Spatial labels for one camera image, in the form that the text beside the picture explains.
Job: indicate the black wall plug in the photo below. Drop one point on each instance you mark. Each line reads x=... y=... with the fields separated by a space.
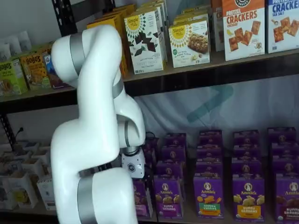
x=20 y=130

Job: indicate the purple Annie's box orange patch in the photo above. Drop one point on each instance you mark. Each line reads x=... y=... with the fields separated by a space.
x=246 y=137
x=248 y=200
x=245 y=168
x=246 y=151

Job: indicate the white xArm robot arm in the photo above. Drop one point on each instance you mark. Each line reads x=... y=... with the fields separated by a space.
x=93 y=116

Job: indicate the purple Annie's box green patch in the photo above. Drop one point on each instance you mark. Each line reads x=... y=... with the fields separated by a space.
x=208 y=198
x=209 y=169
x=209 y=154
x=210 y=137

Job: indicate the Simple Mills bars box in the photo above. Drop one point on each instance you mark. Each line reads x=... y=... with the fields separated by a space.
x=191 y=15
x=189 y=46

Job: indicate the Simple Mills sweet thins box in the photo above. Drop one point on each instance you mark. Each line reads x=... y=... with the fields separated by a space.
x=151 y=5
x=144 y=46

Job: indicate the green Bobo's box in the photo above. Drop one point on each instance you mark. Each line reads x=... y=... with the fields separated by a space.
x=11 y=77

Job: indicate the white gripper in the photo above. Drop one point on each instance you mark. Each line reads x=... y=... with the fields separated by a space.
x=130 y=166

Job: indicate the blue Zbar box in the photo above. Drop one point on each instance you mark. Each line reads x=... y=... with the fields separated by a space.
x=47 y=70

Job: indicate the orange Bobo's box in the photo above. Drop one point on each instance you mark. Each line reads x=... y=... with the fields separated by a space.
x=43 y=49
x=35 y=72

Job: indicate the white box dark label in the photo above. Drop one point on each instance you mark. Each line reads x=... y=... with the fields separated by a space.
x=46 y=191

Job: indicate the white pretzel crackers cheddar box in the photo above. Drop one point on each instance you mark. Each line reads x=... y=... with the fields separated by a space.
x=243 y=35
x=217 y=28

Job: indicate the white backdrop teal logo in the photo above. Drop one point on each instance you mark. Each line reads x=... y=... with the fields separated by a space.
x=257 y=105

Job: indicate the black metal shelf rack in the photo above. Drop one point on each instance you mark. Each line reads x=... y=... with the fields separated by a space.
x=210 y=79

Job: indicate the purple Annie's box pink patch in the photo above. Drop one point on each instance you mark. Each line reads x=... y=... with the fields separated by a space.
x=141 y=198
x=154 y=143

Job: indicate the yellow Revival box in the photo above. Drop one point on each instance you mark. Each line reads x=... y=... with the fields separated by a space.
x=123 y=12
x=93 y=25

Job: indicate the white paper pouch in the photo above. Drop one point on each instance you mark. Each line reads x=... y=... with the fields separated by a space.
x=4 y=52
x=12 y=45
x=24 y=40

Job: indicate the blue crackers sea salt box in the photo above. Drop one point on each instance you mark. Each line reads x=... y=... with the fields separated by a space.
x=282 y=28

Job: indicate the purple Annie's box brown patch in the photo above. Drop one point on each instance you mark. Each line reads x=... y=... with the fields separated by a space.
x=288 y=200
x=285 y=149
x=281 y=135
x=286 y=165

